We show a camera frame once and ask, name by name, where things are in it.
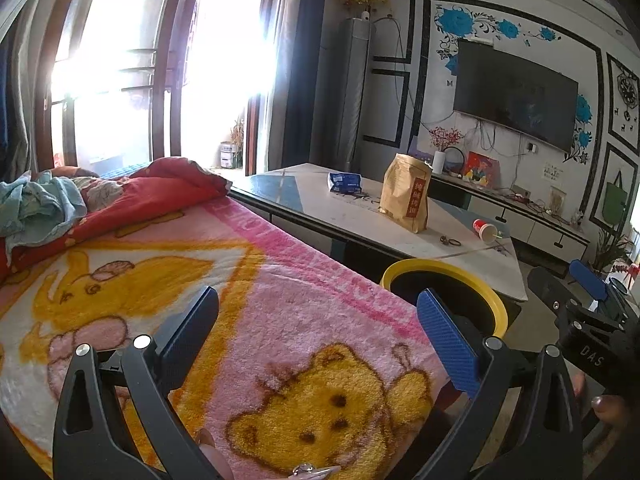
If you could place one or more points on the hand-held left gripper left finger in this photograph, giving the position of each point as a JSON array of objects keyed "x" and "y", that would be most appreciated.
[{"x": 190, "y": 325}]

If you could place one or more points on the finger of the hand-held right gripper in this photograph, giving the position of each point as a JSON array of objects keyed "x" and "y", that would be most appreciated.
[
  {"x": 587, "y": 277},
  {"x": 545, "y": 285}
]

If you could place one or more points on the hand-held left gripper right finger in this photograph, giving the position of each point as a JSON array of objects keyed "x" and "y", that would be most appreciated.
[{"x": 445, "y": 340}]

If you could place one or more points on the yellow rimmed trash bin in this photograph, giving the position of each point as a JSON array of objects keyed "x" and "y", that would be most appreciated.
[{"x": 492, "y": 305}]

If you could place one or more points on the person's right hand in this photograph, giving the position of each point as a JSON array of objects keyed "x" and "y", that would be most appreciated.
[{"x": 612, "y": 410}]

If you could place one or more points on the green potted plant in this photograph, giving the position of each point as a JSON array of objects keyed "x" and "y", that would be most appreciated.
[{"x": 610, "y": 250}]

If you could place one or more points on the green straw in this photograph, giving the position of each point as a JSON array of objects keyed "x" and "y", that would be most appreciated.
[{"x": 504, "y": 242}]

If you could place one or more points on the white television cabinet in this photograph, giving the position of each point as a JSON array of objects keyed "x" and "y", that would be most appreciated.
[{"x": 520, "y": 220}]

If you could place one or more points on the green tote bag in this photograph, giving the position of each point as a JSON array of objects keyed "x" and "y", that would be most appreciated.
[{"x": 615, "y": 205}]

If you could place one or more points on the red paper cup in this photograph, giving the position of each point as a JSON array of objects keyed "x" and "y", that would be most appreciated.
[{"x": 484, "y": 231}]

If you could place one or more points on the clear snack bag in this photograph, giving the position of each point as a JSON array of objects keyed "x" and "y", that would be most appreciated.
[{"x": 557, "y": 201}]

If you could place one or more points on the pink cartoon blanket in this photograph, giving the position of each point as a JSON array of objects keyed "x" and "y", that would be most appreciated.
[{"x": 300, "y": 300}]

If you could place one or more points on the red quilt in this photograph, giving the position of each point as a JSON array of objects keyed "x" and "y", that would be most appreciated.
[{"x": 165, "y": 195}]

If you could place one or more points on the colourful painting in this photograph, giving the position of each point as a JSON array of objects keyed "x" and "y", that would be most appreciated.
[{"x": 481, "y": 167}]

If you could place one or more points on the white coffee table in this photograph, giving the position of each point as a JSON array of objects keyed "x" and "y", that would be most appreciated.
[{"x": 360, "y": 225}]

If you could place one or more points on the brown paper bag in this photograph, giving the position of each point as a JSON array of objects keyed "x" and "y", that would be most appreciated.
[{"x": 405, "y": 195}]

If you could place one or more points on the white vase with pink flowers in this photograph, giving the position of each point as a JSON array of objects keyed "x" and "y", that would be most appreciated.
[{"x": 438, "y": 162}]

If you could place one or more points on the round black ornament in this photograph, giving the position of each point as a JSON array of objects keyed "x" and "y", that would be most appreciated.
[{"x": 456, "y": 149}]

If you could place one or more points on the blue quilted cushion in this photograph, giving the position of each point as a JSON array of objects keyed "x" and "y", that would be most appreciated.
[{"x": 122, "y": 171}]

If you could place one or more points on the paint cans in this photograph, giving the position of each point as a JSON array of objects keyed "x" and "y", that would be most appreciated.
[{"x": 228, "y": 156}]

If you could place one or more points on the blue plastic packet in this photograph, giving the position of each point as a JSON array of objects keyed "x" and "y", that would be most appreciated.
[{"x": 345, "y": 182}]

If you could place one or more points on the light blue cloth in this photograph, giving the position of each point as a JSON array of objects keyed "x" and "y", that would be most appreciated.
[{"x": 45, "y": 200}]

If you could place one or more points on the brown framed glass door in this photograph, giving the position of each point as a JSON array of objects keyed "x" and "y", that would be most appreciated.
[{"x": 170, "y": 110}]

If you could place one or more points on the grey standing air conditioner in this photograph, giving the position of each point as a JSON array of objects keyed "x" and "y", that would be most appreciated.
[{"x": 355, "y": 95}]

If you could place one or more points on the blue and grey curtain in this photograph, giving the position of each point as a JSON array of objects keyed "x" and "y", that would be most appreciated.
[{"x": 20, "y": 110}]

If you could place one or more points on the dark blue curtain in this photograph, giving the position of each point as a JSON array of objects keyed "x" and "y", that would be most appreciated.
[{"x": 305, "y": 70}]

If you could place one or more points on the black wall clock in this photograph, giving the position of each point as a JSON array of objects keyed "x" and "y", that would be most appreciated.
[{"x": 629, "y": 90}]

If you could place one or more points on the black wall television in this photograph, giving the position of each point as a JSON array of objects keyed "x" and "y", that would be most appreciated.
[{"x": 515, "y": 95}]

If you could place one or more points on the blue flower wall decal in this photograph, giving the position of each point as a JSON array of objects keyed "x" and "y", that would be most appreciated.
[{"x": 452, "y": 20}]

